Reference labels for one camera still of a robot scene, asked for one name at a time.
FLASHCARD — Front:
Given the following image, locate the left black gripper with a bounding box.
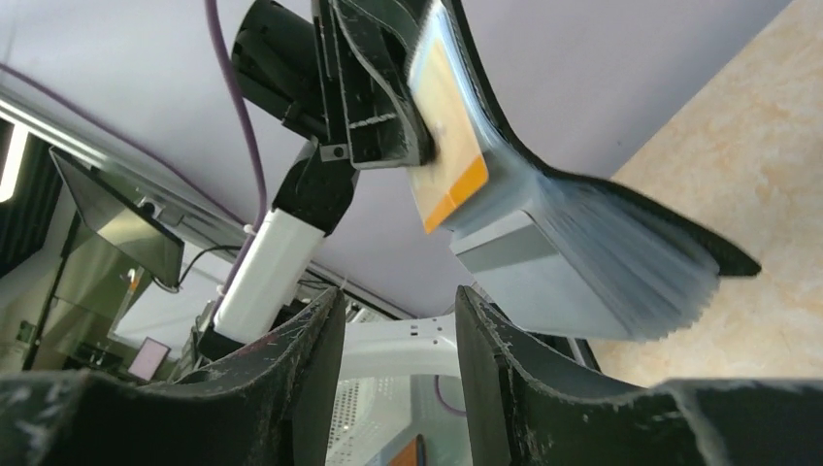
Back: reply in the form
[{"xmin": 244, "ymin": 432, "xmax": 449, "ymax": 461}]
[{"xmin": 312, "ymin": 0, "xmax": 434, "ymax": 170}]

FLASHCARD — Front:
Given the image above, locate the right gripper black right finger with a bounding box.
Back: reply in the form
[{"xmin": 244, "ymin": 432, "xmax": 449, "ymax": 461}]
[{"xmin": 455, "ymin": 286, "xmax": 822, "ymax": 465}]

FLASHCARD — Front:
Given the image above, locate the gold credit card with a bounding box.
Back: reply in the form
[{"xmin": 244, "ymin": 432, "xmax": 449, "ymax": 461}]
[{"xmin": 407, "ymin": 38, "xmax": 489, "ymax": 233}]

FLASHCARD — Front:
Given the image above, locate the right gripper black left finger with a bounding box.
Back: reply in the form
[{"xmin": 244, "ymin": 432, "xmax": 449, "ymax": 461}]
[{"xmin": 1, "ymin": 287, "xmax": 346, "ymax": 465}]

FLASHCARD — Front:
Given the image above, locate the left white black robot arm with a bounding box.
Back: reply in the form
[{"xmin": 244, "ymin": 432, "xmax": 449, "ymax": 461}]
[{"xmin": 198, "ymin": 1, "xmax": 435, "ymax": 361}]

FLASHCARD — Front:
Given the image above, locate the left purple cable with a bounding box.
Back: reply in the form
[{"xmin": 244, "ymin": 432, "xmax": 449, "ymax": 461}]
[{"xmin": 204, "ymin": 0, "xmax": 269, "ymax": 310}]

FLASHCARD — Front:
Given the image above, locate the dark monitor screen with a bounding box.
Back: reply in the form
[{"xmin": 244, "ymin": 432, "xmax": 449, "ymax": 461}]
[{"xmin": 49, "ymin": 147, "xmax": 184, "ymax": 287}]

